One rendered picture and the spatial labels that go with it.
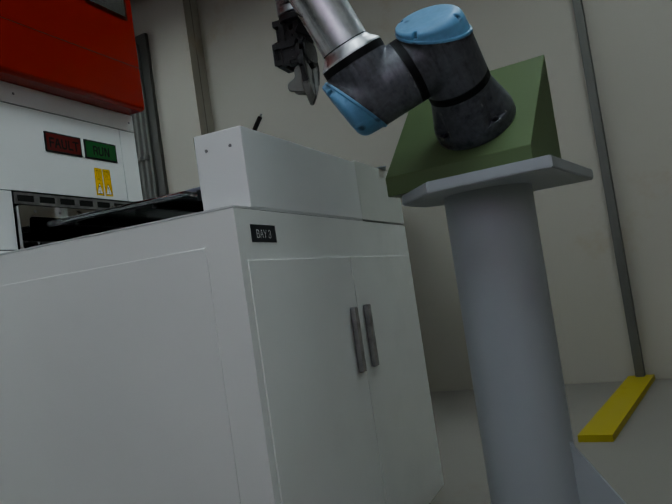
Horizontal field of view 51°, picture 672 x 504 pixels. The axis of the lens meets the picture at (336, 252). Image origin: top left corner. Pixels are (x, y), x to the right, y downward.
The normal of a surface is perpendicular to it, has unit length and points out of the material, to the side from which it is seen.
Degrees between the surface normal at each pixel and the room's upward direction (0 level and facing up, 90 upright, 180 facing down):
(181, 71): 90
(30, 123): 90
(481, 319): 90
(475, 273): 90
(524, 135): 45
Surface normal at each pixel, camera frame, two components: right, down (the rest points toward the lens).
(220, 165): -0.37, 0.00
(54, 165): 0.92, -0.15
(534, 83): -0.47, -0.68
